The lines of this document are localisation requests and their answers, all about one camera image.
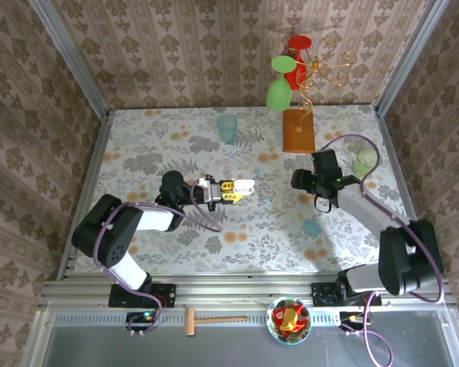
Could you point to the white earbud charging case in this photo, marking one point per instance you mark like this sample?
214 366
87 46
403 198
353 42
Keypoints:
244 186

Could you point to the blue earbud charging case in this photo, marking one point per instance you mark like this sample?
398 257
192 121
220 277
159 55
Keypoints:
312 228

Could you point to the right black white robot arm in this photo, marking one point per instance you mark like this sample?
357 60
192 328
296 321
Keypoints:
409 260

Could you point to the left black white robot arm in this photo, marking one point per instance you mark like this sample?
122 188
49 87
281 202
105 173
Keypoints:
111 244

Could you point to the green plastic cup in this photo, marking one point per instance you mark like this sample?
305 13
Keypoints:
367 164

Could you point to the floral tablecloth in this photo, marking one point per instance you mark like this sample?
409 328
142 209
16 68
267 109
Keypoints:
252 244

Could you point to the blue plastic tumbler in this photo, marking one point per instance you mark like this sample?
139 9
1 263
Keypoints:
226 130

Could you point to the green plastic wine glass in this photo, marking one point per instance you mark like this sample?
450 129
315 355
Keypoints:
278 95

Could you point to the red snack packet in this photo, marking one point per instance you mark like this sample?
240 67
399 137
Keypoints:
280 314

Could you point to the wooden mallet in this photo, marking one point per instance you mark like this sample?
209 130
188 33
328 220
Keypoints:
190 321

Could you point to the yellow snack packet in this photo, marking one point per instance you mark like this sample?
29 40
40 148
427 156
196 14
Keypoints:
288 319

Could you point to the red plastic wine glass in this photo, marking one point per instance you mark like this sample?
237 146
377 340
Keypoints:
300 43

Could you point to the patterned bowl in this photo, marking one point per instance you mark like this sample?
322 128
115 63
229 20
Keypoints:
275 333

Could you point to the aluminium side rail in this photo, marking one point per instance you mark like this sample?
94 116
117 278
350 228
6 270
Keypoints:
86 191
391 153

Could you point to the aluminium cross rail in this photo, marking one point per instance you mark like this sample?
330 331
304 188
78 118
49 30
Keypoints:
233 292

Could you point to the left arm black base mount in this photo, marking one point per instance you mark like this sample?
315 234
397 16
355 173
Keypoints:
168 296

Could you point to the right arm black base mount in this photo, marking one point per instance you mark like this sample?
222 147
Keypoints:
321 296

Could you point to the aluminium frame post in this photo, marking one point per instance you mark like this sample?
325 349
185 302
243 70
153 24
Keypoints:
70 57
411 57

